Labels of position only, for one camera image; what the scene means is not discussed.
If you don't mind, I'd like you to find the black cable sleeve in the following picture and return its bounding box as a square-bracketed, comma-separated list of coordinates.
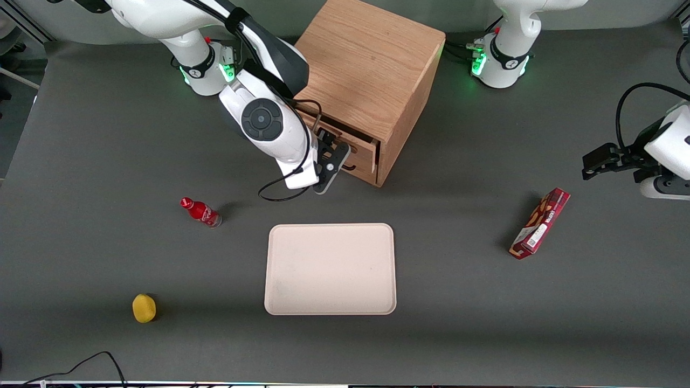
[183, 0, 311, 99]

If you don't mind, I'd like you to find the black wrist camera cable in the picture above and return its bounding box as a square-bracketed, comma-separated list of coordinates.
[258, 100, 324, 203]

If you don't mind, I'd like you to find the yellow lemon-shaped toy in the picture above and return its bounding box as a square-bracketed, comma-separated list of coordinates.
[132, 293, 157, 324]

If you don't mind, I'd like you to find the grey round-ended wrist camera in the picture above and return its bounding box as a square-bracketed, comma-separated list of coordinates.
[313, 144, 351, 195]
[640, 177, 690, 201]

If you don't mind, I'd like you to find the wooden drawer box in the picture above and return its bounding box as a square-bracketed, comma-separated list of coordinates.
[299, 110, 381, 186]

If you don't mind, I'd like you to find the white rectangular plastic tray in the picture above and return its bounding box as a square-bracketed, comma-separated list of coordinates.
[264, 223, 397, 316]

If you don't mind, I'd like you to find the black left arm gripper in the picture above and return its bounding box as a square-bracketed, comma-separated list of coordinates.
[582, 142, 663, 184]

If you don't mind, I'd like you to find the wooden drawer cabinet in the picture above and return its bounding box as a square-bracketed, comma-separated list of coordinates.
[294, 0, 447, 188]

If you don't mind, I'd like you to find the red cookie box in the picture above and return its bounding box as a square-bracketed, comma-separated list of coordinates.
[509, 188, 571, 260]

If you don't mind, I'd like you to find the thin black table cable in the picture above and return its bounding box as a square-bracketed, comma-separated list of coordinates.
[20, 351, 128, 388]

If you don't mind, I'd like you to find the black looping arm cable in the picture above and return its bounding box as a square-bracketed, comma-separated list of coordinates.
[616, 82, 690, 155]

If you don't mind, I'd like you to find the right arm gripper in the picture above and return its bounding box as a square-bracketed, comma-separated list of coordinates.
[277, 128, 349, 190]

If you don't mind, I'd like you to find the black edge cable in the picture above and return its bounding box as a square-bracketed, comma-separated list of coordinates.
[676, 37, 690, 85]

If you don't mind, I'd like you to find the black base cable bundle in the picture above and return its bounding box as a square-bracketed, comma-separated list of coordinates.
[444, 40, 487, 64]

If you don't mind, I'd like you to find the small red cola bottle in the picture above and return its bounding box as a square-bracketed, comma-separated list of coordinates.
[180, 197, 223, 228]

